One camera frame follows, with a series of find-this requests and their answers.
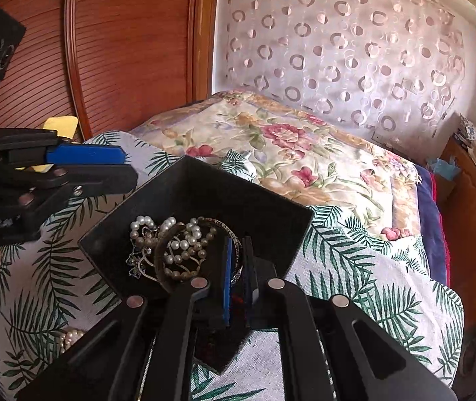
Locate dark metal bangle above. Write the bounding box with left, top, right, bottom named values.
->
left=153, top=216, right=244, bottom=294

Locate white pearl necklace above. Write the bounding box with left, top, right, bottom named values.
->
left=129, top=215, right=218, bottom=281

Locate black jewelry box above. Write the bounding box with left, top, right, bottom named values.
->
left=79, top=157, right=312, bottom=374

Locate silver brooch chain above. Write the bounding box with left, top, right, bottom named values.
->
left=125, top=224, right=160, bottom=281

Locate wooden wardrobe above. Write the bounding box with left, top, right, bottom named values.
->
left=0, top=0, right=216, bottom=139

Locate palm leaf print cloth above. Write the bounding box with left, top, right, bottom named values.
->
left=0, top=131, right=464, bottom=400

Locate floral bed quilt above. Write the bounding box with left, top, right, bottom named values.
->
left=132, top=91, right=420, bottom=239

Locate navy blue blanket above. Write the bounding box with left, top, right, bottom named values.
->
left=416, top=165, right=450, bottom=286

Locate blue tissue bag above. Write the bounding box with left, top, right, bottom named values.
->
left=427, top=157, right=461, bottom=181

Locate wooden cabinet counter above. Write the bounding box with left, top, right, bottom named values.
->
left=441, top=138, right=476, bottom=329

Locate pink circle pattern curtain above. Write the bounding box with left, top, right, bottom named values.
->
left=215, top=0, right=466, bottom=140

